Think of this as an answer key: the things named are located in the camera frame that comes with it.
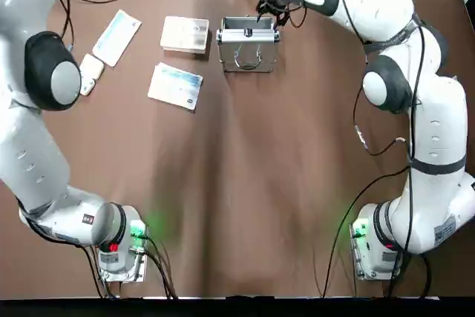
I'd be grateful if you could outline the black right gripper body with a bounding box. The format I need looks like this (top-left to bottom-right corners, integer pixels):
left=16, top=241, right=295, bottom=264
left=265, top=0, right=292, bottom=16

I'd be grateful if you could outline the aluminium first-aid case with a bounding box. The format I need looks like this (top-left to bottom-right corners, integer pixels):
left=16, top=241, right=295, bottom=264
left=215, top=16, right=281, bottom=73

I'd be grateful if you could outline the white plastic partition tray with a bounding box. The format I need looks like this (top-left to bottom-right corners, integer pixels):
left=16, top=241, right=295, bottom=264
left=160, top=16, right=210, bottom=55

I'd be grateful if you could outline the open white plastic pill box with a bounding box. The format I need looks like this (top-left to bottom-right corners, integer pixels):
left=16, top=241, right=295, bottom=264
left=79, top=53, right=105, bottom=97

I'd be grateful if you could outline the large flat blue white packet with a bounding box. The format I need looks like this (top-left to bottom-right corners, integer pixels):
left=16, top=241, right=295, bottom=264
left=147, top=62, right=205, bottom=111

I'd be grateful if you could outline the long white teal pouch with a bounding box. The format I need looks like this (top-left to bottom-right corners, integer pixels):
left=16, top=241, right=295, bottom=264
left=91, top=9, right=143, bottom=68

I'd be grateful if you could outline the black cable silver connector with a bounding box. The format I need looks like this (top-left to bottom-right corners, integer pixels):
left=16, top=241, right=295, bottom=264
left=352, top=86, right=409, bottom=157

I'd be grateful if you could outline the long black arm cable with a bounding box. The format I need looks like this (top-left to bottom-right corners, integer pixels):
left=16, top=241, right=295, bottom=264
left=322, top=166, right=411, bottom=299

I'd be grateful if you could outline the black base cable bundle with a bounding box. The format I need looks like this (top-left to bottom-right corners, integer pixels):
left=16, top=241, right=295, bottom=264
left=142, top=234, right=180, bottom=300

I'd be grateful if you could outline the black looped base cable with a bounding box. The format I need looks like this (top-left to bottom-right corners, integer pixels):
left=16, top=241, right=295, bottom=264
left=407, top=248, right=433, bottom=299

